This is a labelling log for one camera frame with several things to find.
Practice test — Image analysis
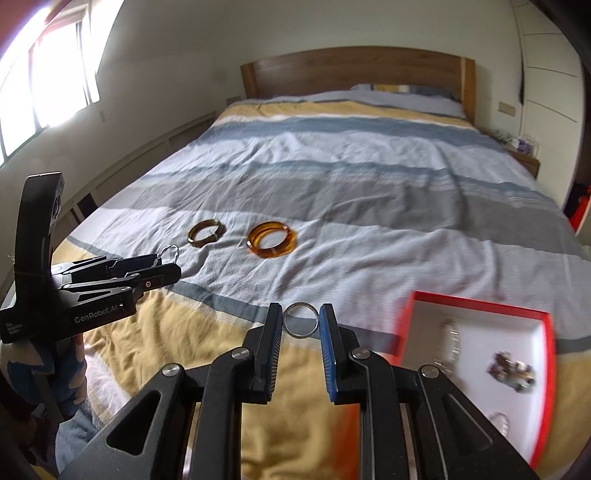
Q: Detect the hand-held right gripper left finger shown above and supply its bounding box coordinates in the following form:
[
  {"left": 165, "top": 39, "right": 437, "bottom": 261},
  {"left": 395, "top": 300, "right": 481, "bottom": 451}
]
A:
[{"left": 60, "top": 302, "right": 284, "bottom": 480}]

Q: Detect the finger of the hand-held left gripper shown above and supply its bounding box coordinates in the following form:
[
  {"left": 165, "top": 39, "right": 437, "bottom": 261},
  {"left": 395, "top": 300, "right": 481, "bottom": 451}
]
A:
[
  {"left": 51, "top": 252, "right": 160, "bottom": 284},
  {"left": 60, "top": 262, "right": 182, "bottom": 305}
]

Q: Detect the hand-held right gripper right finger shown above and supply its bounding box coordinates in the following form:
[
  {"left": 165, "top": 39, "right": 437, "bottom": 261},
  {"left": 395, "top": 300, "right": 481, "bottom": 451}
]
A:
[{"left": 320, "top": 302, "right": 541, "bottom": 480}]

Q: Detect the silver bangle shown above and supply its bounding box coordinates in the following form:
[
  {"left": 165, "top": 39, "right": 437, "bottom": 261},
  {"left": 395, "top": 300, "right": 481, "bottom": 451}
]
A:
[{"left": 282, "top": 302, "right": 321, "bottom": 339}]

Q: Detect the silver hoop earring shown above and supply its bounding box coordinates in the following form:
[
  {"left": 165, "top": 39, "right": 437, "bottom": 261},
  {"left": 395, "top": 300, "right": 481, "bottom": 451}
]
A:
[{"left": 156, "top": 243, "right": 180, "bottom": 268}]

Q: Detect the metal wristwatch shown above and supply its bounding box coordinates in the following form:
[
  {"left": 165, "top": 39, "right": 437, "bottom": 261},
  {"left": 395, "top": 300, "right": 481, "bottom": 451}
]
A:
[{"left": 436, "top": 318, "right": 463, "bottom": 371}]

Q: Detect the red jewelry box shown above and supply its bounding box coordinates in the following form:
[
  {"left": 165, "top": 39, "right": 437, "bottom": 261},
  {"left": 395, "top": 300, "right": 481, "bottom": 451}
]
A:
[{"left": 392, "top": 290, "right": 555, "bottom": 468}]

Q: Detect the thin gold hoop bracelet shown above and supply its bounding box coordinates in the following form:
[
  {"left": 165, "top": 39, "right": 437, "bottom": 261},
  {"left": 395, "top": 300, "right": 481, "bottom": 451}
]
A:
[{"left": 486, "top": 412, "right": 511, "bottom": 437}]

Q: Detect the brown bead bracelet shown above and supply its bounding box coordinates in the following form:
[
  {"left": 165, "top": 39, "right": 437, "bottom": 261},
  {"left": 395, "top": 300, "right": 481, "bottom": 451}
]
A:
[{"left": 488, "top": 351, "right": 537, "bottom": 393}]

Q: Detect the brown bangle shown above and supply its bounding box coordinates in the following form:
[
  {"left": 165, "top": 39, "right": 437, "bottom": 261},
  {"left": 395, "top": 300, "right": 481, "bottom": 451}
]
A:
[{"left": 187, "top": 220, "right": 226, "bottom": 248}]

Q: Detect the amber bangle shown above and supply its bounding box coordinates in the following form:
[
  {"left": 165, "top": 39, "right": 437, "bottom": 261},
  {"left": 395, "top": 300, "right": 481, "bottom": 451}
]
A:
[{"left": 246, "top": 221, "right": 297, "bottom": 260}]

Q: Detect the grey-blue bed sheet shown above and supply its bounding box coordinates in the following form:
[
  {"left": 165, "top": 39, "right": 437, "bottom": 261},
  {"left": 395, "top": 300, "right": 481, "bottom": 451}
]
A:
[{"left": 57, "top": 406, "right": 110, "bottom": 468}]

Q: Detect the striped duvet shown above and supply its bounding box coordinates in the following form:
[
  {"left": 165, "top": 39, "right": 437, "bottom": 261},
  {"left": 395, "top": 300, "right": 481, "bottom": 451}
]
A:
[{"left": 51, "top": 90, "right": 585, "bottom": 480}]

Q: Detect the window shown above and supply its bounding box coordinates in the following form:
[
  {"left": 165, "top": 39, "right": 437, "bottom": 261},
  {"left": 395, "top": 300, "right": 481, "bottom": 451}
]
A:
[{"left": 0, "top": 9, "right": 101, "bottom": 163}]

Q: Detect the grey-blue pillow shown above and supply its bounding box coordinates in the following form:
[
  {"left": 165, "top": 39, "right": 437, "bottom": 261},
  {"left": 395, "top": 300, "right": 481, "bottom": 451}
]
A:
[{"left": 350, "top": 83, "right": 467, "bottom": 119}]

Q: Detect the wooden nightstand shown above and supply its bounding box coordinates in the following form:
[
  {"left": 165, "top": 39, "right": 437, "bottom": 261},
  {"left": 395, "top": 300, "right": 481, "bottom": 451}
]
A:
[{"left": 493, "top": 131, "right": 541, "bottom": 179}]

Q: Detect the wooden headboard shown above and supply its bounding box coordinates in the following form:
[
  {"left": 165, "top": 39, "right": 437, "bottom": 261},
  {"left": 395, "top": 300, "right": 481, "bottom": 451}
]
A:
[{"left": 239, "top": 46, "right": 476, "bottom": 126}]

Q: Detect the red object by wardrobe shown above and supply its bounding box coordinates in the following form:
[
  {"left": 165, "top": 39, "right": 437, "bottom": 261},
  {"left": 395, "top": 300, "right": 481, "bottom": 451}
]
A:
[{"left": 570, "top": 184, "right": 591, "bottom": 232}]

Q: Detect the white wardrobe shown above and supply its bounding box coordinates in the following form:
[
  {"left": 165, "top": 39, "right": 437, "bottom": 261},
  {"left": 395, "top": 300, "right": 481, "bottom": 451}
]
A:
[{"left": 512, "top": 0, "right": 585, "bottom": 208}]

